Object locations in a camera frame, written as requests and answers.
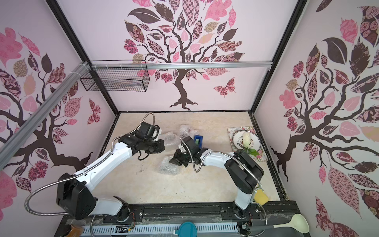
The brown jar black lid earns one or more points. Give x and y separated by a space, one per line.
71 231

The flexible metal conduit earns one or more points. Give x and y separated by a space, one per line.
29 201
245 164

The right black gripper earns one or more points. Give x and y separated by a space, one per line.
180 157

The floral square placemat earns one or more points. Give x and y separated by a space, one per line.
262 157

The blue tape dispenser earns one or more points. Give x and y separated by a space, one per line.
198 140

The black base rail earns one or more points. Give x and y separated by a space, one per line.
272 213

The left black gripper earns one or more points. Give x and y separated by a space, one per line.
162 147

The right flexible metal conduit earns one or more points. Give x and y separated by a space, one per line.
245 164

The rear aluminium frame bar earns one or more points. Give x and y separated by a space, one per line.
186 65

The white artificial rose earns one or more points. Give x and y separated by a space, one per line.
251 144

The teal round lid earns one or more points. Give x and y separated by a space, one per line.
187 229

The round white plate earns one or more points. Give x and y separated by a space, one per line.
237 139

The cream plastic ladle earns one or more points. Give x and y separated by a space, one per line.
298 223

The black wire basket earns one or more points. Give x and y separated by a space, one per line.
117 75

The left aluminium frame bar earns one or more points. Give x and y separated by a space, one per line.
9 149

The aluminium frame bar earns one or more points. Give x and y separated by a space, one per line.
186 65
9 149

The yellow green sponge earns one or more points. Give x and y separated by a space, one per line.
260 197

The left flexible metal conduit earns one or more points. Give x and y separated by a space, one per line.
29 201

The white slotted cable duct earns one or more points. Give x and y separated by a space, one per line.
159 230

